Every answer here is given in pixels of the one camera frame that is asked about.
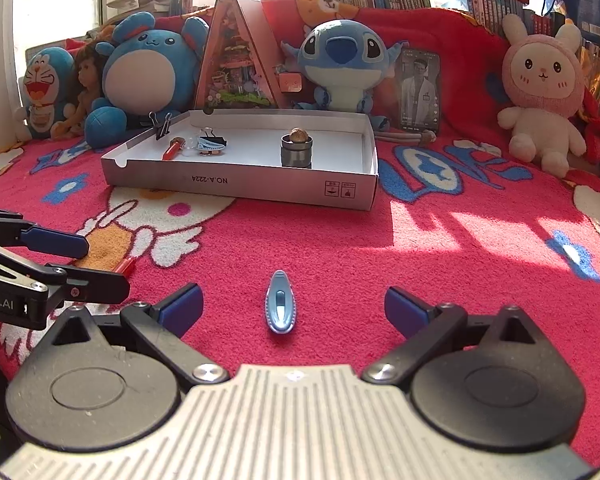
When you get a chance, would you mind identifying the white cardboard box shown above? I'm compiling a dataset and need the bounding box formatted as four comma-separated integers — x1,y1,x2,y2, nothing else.
100,107,379,212

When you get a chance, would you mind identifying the round blue mouse plush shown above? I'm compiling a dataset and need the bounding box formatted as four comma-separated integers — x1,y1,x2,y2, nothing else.
84,11,211,150

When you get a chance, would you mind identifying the pink triangular miniature house box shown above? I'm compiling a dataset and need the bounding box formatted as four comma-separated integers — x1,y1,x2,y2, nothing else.
193,0,291,111

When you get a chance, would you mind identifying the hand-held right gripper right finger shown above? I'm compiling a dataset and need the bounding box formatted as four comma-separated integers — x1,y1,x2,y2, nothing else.
361,286,563,386

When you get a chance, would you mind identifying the blue alien plush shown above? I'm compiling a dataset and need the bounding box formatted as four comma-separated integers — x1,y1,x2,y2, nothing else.
280,19,411,133

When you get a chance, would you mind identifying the grey bundled cable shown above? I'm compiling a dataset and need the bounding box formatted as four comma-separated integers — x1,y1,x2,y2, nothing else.
375,129,438,145

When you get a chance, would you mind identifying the blue white cat plush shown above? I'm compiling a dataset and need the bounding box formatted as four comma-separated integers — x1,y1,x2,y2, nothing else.
15,46,77,141

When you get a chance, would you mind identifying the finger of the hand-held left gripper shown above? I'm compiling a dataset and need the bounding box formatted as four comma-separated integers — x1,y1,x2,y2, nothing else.
0,205,90,260
0,237,131,311

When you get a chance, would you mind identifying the black smartphone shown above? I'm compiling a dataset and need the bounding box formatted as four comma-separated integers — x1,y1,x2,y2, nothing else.
397,47,442,132

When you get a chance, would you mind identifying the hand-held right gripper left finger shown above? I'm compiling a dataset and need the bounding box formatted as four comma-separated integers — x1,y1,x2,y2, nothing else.
42,282,231,386

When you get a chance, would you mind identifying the orange cartoon cushion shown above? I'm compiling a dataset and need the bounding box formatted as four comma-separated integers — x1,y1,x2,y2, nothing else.
295,0,361,26

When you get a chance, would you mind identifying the pink printed cartoon blanket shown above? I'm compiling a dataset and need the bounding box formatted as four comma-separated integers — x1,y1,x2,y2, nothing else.
0,110,600,461

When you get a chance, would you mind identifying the pink hooded bunny plush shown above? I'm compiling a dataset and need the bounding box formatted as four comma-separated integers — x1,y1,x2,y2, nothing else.
496,12,588,178

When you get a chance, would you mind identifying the small black binder clip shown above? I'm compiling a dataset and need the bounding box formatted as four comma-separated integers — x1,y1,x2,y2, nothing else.
147,111,175,141

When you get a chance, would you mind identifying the brown haired doll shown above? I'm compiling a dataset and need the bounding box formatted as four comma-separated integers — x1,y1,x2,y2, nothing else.
50,40,112,140

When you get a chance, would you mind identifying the large black binder clip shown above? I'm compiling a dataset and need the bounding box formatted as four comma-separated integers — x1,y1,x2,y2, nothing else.
197,127,228,148

